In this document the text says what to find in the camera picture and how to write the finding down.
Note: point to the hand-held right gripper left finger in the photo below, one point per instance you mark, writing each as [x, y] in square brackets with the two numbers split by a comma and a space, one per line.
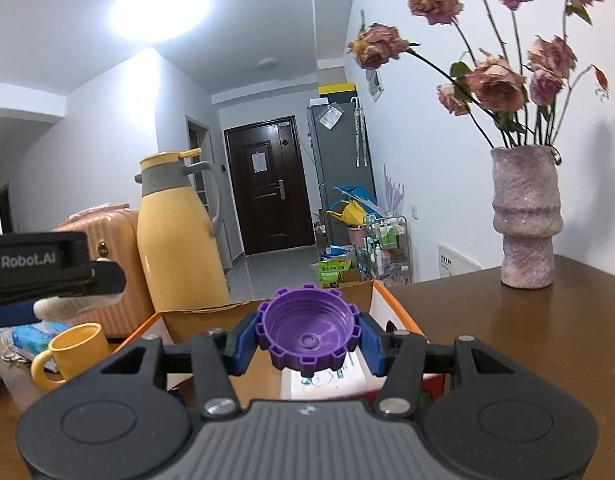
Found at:
[245, 345]

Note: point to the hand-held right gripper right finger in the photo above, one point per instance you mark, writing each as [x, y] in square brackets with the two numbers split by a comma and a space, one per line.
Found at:
[372, 350]

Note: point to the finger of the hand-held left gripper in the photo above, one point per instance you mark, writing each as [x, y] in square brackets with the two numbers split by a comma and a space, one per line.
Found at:
[107, 277]

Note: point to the red cardboard box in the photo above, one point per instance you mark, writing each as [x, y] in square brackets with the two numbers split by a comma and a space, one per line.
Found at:
[197, 317]

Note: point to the purple notched cap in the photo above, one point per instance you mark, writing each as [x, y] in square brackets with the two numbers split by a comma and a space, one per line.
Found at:
[307, 320]

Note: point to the pink ribbed suitcase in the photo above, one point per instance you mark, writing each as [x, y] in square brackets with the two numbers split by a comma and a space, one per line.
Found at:
[120, 230]

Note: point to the blue tissue pack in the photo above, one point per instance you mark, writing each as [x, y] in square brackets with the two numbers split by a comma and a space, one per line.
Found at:
[35, 337]

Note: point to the brown cardboard carton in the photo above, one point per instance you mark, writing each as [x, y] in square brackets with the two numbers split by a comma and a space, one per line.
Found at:
[355, 279]

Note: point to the yellow thermos jug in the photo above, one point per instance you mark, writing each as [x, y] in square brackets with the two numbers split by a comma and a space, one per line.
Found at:
[177, 250]

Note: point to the yellow mug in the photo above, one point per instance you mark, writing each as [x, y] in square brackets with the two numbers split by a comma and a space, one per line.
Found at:
[77, 355]

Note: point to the green bag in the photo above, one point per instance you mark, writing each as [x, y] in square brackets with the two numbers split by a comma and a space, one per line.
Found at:
[336, 272]

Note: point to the pink bucket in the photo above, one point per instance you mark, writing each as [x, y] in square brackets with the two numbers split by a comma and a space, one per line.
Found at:
[356, 234]

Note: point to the white board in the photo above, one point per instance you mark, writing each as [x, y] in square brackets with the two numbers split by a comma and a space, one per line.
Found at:
[457, 260]

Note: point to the yellow watering can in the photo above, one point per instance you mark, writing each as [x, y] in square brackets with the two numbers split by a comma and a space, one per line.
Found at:
[350, 212]

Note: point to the dark brown door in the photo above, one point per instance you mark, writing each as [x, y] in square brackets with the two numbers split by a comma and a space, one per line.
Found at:
[267, 200]

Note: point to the paper sheet on door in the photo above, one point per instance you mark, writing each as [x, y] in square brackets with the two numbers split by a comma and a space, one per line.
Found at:
[259, 161]

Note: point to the grey fridge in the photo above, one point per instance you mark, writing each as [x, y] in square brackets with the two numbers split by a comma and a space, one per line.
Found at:
[337, 160]

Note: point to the pink textured vase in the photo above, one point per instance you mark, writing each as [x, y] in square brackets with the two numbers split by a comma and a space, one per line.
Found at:
[525, 220]

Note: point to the hanging umbrellas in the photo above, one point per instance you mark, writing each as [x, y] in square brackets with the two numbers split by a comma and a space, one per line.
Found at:
[359, 130]

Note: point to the clear plastic bag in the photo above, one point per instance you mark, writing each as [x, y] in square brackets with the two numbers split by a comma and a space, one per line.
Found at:
[330, 116]

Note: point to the yellow and black box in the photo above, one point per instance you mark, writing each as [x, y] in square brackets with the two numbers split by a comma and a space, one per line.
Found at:
[337, 89]

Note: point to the round ceiling lamp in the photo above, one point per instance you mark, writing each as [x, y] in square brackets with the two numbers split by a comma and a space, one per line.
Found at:
[160, 5]

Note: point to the bunch of dried roses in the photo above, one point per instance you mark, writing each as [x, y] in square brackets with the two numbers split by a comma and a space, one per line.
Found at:
[492, 85]

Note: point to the white wall socket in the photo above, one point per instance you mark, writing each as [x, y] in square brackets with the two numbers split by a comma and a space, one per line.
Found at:
[413, 208]

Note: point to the wall picture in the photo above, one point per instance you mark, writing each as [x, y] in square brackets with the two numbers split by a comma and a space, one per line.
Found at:
[376, 89]

